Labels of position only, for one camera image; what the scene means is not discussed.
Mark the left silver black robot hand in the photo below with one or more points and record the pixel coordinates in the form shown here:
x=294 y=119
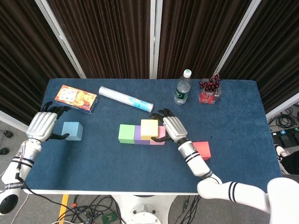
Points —
x=40 y=126

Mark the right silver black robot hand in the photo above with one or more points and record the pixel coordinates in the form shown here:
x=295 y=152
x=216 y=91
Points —
x=175 y=129

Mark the pink foam cube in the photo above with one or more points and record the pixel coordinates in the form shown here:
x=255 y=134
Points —
x=161 y=131

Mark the yellow foam cube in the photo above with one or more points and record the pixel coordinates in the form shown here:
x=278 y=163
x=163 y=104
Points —
x=149 y=128

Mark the light blue foam cube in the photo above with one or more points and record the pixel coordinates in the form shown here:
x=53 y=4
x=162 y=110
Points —
x=72 y=130

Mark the purple foam cube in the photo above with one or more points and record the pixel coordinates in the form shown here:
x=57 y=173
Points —
x=137 y=135

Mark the green foam cube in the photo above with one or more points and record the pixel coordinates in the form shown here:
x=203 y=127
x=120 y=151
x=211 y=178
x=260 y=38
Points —
x=126 y=134

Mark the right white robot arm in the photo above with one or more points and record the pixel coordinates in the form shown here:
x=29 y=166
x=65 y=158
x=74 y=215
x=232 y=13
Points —
x=198 y=165

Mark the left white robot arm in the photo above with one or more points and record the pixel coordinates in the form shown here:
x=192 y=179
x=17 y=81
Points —
x=18 y=168

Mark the red foam cube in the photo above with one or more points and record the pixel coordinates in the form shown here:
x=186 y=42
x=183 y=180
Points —
x=203 y=149

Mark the black floor object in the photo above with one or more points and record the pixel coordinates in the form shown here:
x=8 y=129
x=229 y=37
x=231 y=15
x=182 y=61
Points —
x=3 y=151
x=8 y=133

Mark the clear green-label water bottle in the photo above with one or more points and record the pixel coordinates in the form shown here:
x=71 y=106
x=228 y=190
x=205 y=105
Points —
x=181 y=92

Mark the blue orange snack box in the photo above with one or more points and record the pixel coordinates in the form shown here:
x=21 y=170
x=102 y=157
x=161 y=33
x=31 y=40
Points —
x=74 y=99

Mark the clear plastic box red contents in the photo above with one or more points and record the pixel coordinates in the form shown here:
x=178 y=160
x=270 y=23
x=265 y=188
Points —
x=209 y=96

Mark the blue table cloth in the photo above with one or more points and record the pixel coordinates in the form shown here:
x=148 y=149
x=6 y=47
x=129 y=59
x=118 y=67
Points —
x=140 y=168

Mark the dark red grape bunch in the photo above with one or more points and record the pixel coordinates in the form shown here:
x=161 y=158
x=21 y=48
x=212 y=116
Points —
x=210 y=85

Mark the white plastic wrap roll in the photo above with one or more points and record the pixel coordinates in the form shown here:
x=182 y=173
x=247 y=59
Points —
x=121 y=96

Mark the dark brown pleated curtain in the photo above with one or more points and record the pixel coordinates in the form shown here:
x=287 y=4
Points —
x=105 y=35
x=275 y=58
x=23 y=58
x=198 y=35

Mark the yellow floor tape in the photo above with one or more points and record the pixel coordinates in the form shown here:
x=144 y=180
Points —
x=63 y=205

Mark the orange plastic object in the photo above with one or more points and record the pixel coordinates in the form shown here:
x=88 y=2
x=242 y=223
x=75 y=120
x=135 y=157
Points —
x=73 y=205

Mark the white black sneaker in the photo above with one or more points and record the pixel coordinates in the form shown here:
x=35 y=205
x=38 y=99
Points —
x=281 y=151

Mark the green circuit board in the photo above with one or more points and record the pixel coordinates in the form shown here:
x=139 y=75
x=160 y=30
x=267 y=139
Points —
x=108 y=218

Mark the person leg black trousers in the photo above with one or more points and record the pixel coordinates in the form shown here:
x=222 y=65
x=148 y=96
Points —
x=292 y=163

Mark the white partition base rail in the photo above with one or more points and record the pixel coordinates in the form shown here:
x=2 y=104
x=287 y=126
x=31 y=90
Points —
x=282 y=106
x=16 y=122

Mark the white table frame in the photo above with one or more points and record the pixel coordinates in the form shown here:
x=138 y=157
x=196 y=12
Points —
x=140 y=192

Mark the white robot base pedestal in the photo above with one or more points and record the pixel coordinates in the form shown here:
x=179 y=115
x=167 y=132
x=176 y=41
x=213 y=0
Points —
x=144 y=210

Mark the white partition post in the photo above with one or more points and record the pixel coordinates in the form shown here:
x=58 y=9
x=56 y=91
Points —
x=238 y=35
x=156 y=35
x=59 y=35

